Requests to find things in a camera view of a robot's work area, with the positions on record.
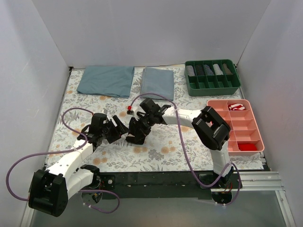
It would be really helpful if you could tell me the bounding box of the blue striped rolled sock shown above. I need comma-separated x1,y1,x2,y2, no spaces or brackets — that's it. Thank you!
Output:
204,64,214,76

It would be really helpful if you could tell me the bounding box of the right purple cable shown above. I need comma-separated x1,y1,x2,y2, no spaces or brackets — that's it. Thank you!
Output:
129,92,242,206

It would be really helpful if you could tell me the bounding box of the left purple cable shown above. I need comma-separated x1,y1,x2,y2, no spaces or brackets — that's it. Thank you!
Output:
6,107,120,213

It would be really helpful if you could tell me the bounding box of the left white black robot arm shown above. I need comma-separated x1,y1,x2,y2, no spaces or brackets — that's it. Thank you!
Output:
28,113,129,217

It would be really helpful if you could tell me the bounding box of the red white striped rolled garment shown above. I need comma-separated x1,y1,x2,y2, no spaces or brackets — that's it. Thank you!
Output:
228,103,246,111

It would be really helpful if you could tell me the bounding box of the black rolled sock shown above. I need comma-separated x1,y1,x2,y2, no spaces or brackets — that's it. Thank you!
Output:
195,65,205,76

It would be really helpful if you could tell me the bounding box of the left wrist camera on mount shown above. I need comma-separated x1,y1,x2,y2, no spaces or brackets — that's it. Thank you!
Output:
101,108,110,117

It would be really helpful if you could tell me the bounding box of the black underwear beige waistband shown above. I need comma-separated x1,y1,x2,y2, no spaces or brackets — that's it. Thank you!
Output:
126,117,151,145

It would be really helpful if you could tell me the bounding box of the white striped rolled sock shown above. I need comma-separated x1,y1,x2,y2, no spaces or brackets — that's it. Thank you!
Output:
186,65,195,77

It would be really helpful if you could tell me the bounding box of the aluminium frame rail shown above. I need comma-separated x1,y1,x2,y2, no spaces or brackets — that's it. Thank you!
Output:
240,171,284,191

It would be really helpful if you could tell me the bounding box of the purple cable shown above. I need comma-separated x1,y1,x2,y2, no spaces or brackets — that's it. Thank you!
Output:
6,107,120,213
129,92,242,206

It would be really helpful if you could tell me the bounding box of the brown rolled sock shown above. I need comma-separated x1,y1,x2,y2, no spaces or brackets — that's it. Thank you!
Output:
223,63,232,75

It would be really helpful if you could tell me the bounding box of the green divided organizer box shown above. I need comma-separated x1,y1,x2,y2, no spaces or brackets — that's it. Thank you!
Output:
184,59,241,96

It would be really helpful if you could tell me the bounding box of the teal folded cloth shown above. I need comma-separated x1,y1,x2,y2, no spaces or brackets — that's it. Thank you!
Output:
77,66,134,98

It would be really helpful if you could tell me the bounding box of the pink divided organizer box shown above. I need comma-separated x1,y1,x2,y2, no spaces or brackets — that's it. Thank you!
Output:
207,99,265,156

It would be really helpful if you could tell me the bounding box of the grey blue folded cloth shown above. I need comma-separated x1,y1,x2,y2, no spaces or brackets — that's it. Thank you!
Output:
140,67,174,101

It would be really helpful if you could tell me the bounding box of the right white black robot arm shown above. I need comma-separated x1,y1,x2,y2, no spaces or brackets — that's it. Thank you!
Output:
126,98,233,188

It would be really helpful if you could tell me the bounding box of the grey white rolled sock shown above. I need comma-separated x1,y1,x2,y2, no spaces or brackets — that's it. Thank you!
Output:
213,64,223,75

